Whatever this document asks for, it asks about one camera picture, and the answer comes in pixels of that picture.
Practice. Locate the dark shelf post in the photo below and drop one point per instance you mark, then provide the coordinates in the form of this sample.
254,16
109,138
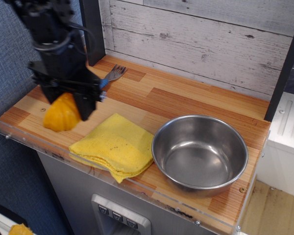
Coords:
281,83
91,19

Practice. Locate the grey toy dispenser panel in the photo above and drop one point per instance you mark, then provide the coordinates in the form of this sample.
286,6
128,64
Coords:
114,219

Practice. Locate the stainless steel bowl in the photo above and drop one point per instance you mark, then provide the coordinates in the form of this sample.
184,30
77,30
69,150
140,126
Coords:
199,154

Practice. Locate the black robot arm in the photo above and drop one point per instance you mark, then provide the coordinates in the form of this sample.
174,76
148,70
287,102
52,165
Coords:
49,17

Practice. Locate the dark left shelf post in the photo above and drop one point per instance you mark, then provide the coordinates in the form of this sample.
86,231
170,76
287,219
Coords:
91,19

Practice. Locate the blue handled metal fork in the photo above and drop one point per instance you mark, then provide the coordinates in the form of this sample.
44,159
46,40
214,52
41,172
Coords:
116,72

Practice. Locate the orange object bottom left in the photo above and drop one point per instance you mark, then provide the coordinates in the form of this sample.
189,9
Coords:
20,229

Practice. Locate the orange plastic toy orange half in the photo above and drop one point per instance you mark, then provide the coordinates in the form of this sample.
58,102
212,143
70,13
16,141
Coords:
63,115

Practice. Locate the white toy sink cabinet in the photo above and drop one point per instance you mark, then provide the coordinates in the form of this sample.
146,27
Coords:
276,165

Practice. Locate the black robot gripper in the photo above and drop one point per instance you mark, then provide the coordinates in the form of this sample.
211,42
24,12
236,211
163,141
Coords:
62,69

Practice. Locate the yellow folded cloth napkin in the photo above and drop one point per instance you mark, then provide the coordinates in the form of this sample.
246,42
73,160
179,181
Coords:
118,145

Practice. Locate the clear acrylic edge guard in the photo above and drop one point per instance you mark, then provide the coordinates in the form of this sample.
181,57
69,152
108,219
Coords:
148,95

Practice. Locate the dark right shelf post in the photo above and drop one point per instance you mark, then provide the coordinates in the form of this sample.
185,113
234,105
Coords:
281,83

